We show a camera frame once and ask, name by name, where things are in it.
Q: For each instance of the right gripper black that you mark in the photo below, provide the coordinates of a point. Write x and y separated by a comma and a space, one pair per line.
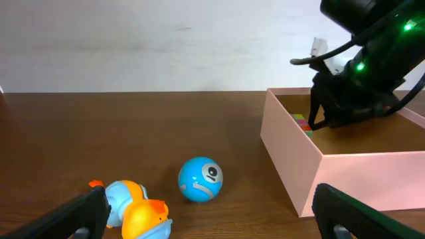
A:
363, 90

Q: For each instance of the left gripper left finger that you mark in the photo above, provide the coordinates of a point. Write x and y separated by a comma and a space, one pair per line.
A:
85, 216

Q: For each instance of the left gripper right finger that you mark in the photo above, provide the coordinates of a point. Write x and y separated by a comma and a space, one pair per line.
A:
339, 215

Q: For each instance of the rubik's cube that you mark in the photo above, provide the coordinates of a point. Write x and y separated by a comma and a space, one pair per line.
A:
302, 122

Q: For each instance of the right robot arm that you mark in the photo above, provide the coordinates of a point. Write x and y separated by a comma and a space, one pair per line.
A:
396, 29

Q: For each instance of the cardboard box container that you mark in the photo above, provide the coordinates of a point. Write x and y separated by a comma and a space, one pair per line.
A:
379, 162

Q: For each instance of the orange blue duck toy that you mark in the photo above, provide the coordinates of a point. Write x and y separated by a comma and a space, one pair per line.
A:
136, 214

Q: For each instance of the blue ball robot toy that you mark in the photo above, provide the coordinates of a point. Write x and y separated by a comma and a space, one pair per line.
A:
200, 179

